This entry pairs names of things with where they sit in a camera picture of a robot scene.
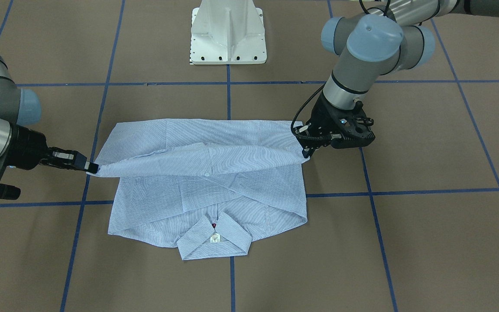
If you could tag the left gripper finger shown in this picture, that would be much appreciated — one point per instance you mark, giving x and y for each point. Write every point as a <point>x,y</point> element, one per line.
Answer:
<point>308,152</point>

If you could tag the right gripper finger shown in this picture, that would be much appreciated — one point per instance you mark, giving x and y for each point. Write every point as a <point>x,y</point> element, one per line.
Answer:
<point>91,167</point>

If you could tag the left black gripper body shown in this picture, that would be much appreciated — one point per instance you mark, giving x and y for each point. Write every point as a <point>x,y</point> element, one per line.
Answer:
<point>321,113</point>

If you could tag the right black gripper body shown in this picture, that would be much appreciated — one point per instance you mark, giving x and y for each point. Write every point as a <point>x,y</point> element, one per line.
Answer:
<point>27,147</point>

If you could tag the blue striped button-up shirt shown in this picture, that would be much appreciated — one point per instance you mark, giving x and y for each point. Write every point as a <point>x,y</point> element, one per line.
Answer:
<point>208,188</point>

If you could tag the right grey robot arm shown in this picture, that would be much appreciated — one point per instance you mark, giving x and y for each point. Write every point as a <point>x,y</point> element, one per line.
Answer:
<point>17,106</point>

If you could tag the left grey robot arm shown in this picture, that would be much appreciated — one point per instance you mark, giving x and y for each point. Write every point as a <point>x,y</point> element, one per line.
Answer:
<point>379,41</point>

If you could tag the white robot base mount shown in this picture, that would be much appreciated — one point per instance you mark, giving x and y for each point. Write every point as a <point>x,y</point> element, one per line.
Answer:
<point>227,32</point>

